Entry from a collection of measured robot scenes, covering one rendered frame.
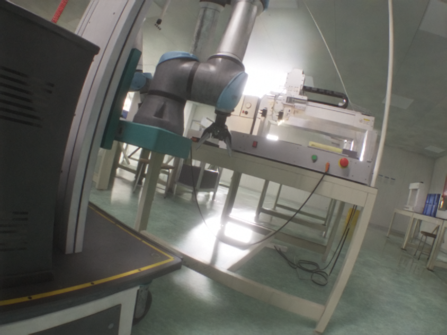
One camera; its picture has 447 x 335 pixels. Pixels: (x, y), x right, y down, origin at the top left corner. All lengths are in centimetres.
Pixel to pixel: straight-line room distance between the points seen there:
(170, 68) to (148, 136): 20
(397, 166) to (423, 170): 107
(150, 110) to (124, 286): 46
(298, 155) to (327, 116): 55
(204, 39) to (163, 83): 30
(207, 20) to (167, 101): 38
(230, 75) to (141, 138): 28
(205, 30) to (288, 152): 65
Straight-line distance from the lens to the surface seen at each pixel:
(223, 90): 64
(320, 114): 163
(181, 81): 66
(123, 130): 68
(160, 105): 65
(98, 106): 66
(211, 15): 92
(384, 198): 882
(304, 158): 114
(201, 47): 90
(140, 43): 118
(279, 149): 116
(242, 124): 177
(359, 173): 114
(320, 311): 124
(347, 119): 162
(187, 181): 387
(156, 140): 59
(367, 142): 161
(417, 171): 924
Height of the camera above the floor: 68
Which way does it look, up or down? 1 degrees down
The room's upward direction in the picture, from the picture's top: 15 degrees clockwise
